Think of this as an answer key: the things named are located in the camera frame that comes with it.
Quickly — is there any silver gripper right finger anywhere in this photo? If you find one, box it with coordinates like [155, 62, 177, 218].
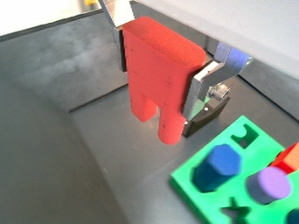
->
[181, 42, 252, 121]

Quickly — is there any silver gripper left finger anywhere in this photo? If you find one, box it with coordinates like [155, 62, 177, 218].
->
[97, 0, 135, 72]

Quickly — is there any red two-legged block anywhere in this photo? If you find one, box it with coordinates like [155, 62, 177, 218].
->
[123, 17, 205, 144]

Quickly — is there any green shape sorter board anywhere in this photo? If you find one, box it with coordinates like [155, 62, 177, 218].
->
[169, 116, 299, 224]

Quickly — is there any black curved holder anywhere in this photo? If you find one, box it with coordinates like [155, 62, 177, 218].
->
[181, 97, 230, 137]

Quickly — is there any tall blue hexagonal prism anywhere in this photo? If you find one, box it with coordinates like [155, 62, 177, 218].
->
[192, 144, 242, 193]

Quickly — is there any red cube block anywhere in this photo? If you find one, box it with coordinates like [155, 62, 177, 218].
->
[270, 142, 299, 174]

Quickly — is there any purple cylinder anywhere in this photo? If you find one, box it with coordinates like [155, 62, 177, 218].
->
[247, 166, 292, 205]

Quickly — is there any blue cylinder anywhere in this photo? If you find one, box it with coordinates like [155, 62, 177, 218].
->
[287, 208, 299, 224]

